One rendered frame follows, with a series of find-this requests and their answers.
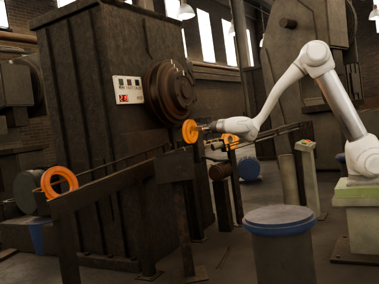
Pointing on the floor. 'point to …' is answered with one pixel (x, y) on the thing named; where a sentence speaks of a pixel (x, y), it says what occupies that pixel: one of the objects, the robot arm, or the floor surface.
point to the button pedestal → (311, 178)
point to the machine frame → (113, 123)
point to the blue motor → (249, 169)
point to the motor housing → (222, 195)
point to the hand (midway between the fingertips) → (190, 128)
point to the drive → (7, 228)
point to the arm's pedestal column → (359, 238)
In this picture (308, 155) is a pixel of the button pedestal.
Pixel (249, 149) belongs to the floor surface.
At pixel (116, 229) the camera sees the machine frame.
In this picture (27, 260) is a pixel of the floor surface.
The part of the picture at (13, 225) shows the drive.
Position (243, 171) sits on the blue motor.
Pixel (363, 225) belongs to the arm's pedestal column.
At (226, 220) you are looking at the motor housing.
